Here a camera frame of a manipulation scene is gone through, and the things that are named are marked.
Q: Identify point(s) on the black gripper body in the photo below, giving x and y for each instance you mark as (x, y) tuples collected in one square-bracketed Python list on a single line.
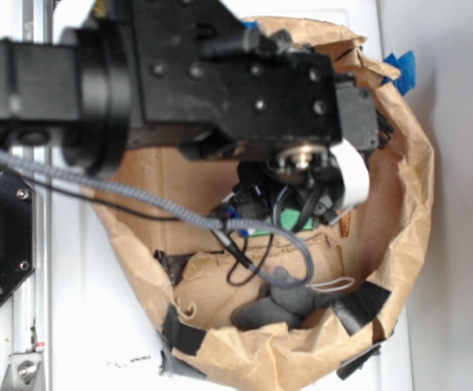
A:
[(301, 132)]

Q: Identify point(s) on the brown paper bag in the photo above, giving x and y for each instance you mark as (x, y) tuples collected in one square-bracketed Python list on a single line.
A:
[(173, 266)]

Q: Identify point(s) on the tan spiral sea shell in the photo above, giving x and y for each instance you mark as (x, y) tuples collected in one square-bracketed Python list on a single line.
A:
[(344, 224)]

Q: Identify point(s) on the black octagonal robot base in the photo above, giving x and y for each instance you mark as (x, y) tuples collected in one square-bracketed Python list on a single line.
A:
[(16, 233)]

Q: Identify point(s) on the blue tape piece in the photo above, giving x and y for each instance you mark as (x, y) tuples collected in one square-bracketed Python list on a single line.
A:
[(407, 65)]

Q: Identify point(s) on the aluminium rail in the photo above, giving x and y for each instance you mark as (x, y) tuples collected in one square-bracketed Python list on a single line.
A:
[(29, 365)]

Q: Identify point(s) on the green rectangular block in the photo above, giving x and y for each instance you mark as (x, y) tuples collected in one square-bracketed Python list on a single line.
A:
[(288, 219)]

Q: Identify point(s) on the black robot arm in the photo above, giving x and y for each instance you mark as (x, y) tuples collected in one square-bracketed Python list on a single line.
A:
[(82, 94)]

